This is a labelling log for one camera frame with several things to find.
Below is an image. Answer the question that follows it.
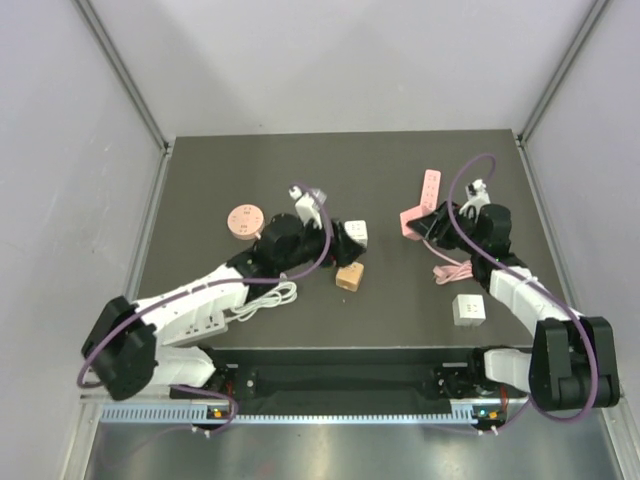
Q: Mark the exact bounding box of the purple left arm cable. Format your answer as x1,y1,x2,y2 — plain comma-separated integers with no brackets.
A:
76,180,335,434

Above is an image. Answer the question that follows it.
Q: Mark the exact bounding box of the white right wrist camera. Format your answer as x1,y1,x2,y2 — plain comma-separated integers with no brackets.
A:
459,179,491,219

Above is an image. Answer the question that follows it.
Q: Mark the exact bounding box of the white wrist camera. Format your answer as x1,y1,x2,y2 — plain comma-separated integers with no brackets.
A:
459,179,491,219
289,186,327,229

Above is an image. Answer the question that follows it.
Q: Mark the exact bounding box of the white cube adapter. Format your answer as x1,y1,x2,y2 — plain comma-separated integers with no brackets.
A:
452,294,487,327

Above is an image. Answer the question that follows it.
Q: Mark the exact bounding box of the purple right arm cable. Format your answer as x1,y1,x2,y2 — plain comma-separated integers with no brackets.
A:
447,153,600,435

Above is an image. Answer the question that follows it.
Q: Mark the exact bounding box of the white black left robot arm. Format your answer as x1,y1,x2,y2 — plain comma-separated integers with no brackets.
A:
81,214,368,401

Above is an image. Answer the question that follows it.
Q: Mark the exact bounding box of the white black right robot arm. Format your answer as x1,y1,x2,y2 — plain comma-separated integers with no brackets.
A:
407,202,620,412

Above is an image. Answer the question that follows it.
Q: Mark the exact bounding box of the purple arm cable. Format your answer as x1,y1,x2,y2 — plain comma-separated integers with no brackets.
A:
76,180,335,434
447,153,600,435

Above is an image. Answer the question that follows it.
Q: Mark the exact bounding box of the aluminium frame rail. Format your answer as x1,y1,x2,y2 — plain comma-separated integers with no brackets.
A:
77,348,620,411

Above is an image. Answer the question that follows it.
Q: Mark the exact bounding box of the pink power strip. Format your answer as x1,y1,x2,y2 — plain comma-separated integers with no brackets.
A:
420,169,441,215

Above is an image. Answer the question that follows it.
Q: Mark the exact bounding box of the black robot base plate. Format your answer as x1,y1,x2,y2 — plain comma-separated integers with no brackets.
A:
169,347,529,416

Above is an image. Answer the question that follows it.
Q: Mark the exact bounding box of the pink round socket base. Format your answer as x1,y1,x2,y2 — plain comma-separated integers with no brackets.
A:
227,204,265,240

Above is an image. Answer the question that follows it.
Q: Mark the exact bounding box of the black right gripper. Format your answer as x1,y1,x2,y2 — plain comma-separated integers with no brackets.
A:
408,200,484,256

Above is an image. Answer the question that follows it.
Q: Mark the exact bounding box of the grey cable duct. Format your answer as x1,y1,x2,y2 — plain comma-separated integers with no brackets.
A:
100,404,478,426

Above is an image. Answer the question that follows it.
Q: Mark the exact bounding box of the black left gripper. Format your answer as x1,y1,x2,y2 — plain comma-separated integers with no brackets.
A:
276,215,365,274

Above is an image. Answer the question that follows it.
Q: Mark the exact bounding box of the white tiger cube plug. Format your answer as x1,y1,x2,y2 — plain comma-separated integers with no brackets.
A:
344,220,369,248

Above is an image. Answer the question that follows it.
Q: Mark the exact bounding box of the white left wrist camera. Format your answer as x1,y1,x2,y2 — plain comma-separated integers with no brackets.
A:
289,186,327,229

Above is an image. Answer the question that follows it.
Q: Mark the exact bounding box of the pink cube adapter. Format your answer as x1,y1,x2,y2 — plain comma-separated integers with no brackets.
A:
399,205,427,241

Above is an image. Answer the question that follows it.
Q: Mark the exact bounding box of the white power strip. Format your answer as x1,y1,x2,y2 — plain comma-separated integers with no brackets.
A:
165,311,228,347

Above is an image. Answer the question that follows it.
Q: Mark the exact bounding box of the orange cube adapter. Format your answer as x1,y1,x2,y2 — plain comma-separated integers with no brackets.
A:
335,262,364,292

